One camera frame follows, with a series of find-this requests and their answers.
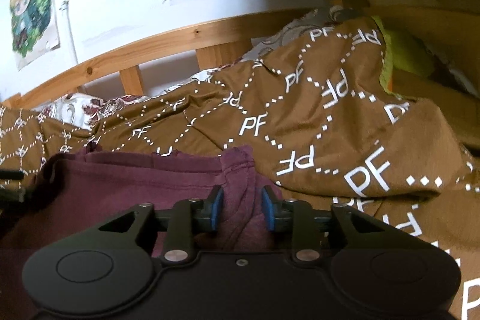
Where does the maroon knit garment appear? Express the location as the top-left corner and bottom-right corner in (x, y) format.
(1, 146), (272, 319)

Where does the brown PF patterned blanket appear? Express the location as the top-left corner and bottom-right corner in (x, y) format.
(1, 17), (479, 319)

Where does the white floral bedsheet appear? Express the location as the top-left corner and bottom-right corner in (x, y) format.
(35, 6), (358, 130)

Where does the lime green cloth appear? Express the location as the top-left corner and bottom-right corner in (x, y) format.
(372, 15), (435, 94)

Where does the blond character poster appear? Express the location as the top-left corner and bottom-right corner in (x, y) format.
(9, 0), (60, 71)

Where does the wooden bed frame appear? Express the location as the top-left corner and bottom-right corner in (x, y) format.
(0, 0), (480, 109)

